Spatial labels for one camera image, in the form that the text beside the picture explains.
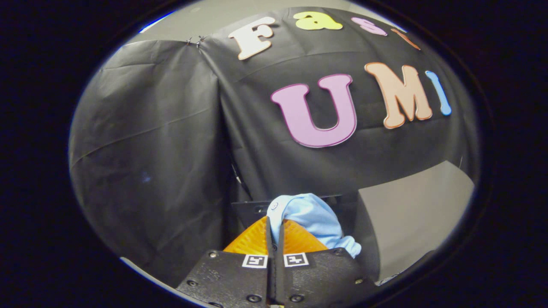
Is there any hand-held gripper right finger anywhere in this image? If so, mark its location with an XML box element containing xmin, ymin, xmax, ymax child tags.
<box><xmin>272</xmin><ymin>219</ymin><xmax>379</xmax><ymax>306</ymax></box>

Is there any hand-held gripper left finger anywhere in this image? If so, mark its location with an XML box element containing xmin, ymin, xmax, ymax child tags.
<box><xmin>176</xmin><ymin>216</ymin><xmax>274</xmax><ymax>308</ymax></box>

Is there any light blue garment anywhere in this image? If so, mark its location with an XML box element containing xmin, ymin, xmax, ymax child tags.
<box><xmin>266</xmin><ymin>193</ymin><xmax>362</xmax><ymax>258</ymax></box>

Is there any beige cabinet with dark top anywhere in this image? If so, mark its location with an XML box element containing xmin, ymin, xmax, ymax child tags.
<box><xmin>353</xmin><ymin>160</ymin><xmax>476</xmax><ymax>285</ymax></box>

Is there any black backdrop cloth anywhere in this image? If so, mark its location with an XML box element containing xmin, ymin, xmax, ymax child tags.
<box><xmin>68</xmin><ymin>6</ymin><xmax>480</xmax><ymax>287</ymax></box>

